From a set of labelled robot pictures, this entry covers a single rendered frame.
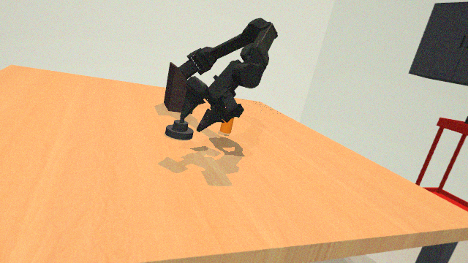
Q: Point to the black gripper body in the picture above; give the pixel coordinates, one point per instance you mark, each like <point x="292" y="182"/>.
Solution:
<point x="209" y="93"/>

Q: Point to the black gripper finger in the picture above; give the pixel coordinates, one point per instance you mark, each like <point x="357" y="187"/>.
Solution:
<point x="208" y="119"/>
<point x="191" y="101"/>

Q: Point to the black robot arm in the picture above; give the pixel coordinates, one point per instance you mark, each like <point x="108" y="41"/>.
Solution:
<point x="256" y="40"/>

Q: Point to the orange knob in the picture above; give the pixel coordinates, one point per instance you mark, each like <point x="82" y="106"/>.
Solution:
<point x="227" y="127"/>

